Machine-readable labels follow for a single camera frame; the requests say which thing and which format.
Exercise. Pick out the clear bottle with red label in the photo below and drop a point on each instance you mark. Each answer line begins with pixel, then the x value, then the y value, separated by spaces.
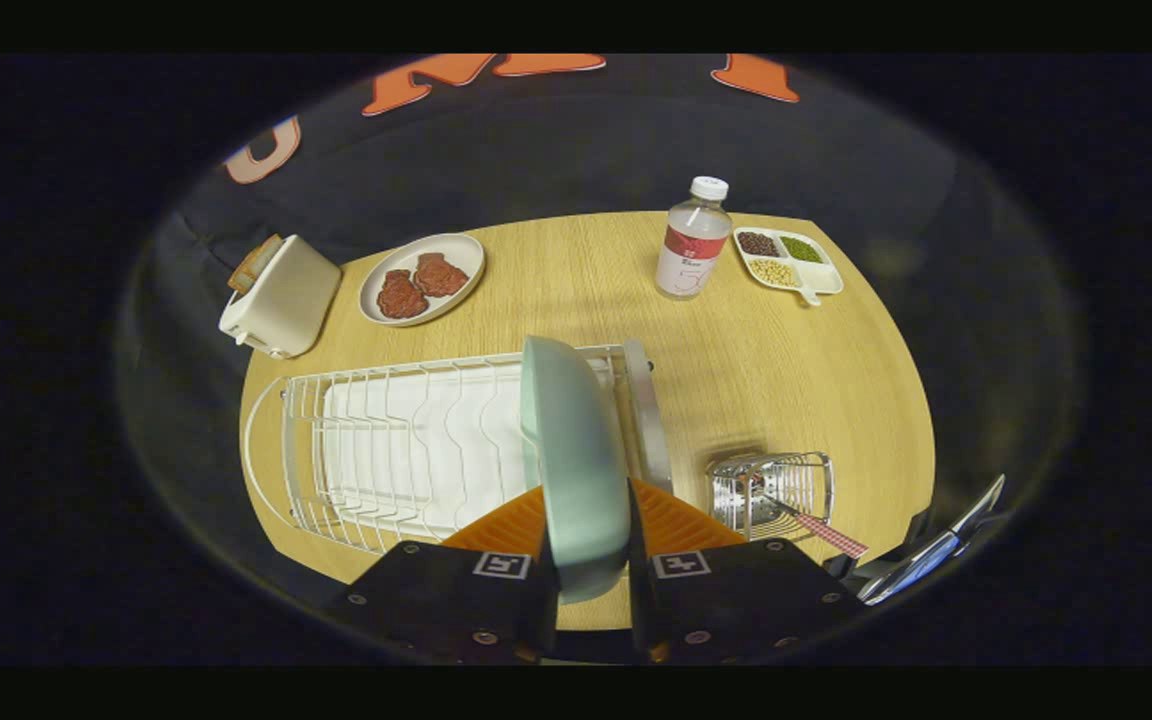
pixel 691 260

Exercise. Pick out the dark grey chair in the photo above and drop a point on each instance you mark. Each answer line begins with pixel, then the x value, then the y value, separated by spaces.
pixel 921 565

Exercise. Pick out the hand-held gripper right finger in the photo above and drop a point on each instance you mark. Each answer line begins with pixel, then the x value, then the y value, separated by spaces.
pixel 639 610

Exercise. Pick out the brown toast slices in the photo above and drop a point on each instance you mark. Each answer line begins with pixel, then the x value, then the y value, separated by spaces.
pixel 254 265

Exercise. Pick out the white ribbed drain tray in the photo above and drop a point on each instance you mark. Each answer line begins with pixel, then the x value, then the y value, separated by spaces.
pixel 416 450

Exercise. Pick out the white toaster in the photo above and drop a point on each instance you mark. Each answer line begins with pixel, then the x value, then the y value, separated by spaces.
pixel 286 295

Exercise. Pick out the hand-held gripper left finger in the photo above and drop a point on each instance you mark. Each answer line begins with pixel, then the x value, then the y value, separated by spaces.
pixel 546 615

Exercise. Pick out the white divided tray with beans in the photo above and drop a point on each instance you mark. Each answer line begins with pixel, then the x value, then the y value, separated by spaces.
pixel 826 278

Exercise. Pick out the light green plate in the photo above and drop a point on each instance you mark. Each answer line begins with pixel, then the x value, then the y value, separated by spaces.
pixel 576 470

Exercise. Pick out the white oval plate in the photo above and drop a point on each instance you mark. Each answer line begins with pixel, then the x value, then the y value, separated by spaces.
pixel 456 250

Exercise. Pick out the brown meat piece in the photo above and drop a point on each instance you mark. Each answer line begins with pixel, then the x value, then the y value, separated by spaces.
pixel 439 275
pixel 401 297

